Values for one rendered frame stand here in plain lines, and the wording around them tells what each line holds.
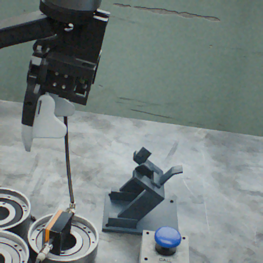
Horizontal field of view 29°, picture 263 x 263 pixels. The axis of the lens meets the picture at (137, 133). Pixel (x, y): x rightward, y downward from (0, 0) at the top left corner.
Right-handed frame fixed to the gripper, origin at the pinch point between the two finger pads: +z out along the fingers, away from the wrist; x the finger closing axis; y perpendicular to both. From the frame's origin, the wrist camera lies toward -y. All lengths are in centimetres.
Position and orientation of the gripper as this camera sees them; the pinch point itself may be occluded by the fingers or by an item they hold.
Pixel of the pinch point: (29, 133)
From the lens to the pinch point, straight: 73.6
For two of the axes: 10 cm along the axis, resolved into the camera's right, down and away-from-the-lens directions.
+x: 0.8, -5.0, 8.6
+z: -2.6, 8.3, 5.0
